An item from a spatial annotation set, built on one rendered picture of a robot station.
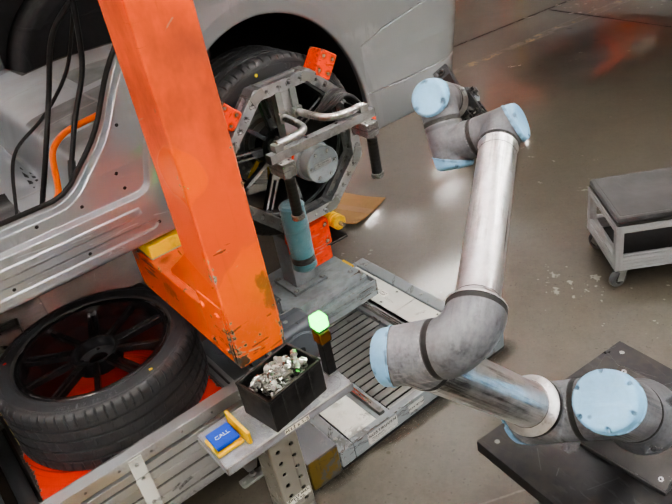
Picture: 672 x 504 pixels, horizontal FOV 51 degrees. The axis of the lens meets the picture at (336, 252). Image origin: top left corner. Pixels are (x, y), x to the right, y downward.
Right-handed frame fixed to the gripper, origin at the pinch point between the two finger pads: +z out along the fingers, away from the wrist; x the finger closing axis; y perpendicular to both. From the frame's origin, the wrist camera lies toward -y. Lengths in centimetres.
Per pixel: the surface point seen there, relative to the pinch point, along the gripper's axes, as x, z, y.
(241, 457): -91, -50, 50
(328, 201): -71, 33, -13
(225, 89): -61, -7, -53
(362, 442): -95, 8, 66
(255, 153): -74, 10, -37
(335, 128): -42.0, 6.9, -23.1
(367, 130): -36.7, 16.1, -18.7
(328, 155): -51, 12, -19
